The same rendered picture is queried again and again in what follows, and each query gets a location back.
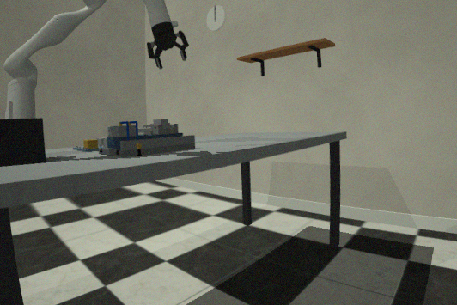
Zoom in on yellow block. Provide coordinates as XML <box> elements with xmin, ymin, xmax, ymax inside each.
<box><xmin>83</xmin><ymin>139</ymin><xmax>98</xmax><ymax>149</ymax></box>

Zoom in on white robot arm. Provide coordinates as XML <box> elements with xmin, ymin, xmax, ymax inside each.
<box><xmin>3</xmin><ymin>0</ymin><xmax>178</xmax><ymax>119</ymax></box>

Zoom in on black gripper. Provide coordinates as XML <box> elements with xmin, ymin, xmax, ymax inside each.
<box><xmin>147</xmin><ymin>22</ymin><xmax>189</xmax><ymax>69</ymax></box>

